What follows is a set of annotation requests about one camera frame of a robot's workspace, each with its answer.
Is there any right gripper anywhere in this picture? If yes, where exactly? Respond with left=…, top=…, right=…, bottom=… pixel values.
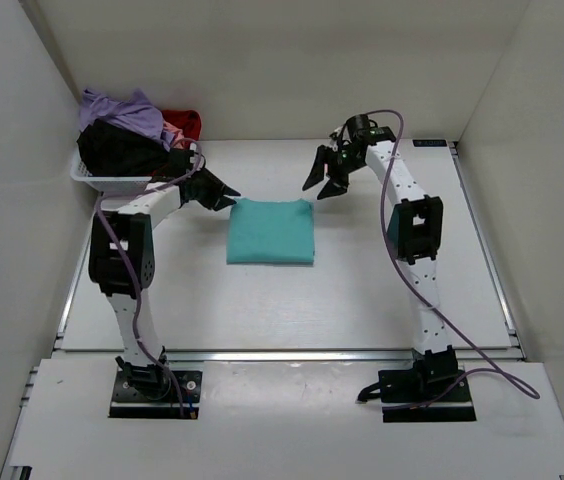
left=304, top=147, right=367, bottom=201

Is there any teal t shirt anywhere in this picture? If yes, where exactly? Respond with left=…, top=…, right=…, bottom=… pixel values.
left=226, top=199, right=315, bottom=266

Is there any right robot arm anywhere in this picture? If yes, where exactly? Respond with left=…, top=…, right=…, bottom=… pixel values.
left=302, top=140, right=459, bottom=404

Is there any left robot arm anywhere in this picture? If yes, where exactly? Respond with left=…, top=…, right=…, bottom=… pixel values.
left=88, top=167, right=241, bottom=406

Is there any pink t shirt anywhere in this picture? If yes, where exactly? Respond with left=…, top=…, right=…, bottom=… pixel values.
left=161, top=120, right=189, bottom=150

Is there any red t shirt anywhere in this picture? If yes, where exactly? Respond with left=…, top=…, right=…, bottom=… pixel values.
left=161, top=109, right=202, bottom=147

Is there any black label sticker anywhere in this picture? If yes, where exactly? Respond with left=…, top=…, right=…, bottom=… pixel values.
left=412, top=139, right=447, bottom=148

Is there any purple t shirt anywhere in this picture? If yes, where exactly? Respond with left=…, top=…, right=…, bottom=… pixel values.
left=78, top=89, right=163, bottom=142

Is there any black t shirt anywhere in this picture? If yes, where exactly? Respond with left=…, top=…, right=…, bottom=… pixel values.
left=77, top=120, right=171, bottom=177

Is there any white plastic basket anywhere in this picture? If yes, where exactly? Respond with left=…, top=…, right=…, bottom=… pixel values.
left=70, top=141, right=204, bottom=194

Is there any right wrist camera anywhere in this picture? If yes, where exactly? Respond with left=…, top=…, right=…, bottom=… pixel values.
left=330, top=114, right=396, bottom=148

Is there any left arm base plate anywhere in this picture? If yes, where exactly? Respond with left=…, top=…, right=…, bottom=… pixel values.
left=109, top=357, right=203, bottom=420

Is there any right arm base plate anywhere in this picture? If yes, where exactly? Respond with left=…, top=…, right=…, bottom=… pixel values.
left=378, top=358, right=477, bottom=423

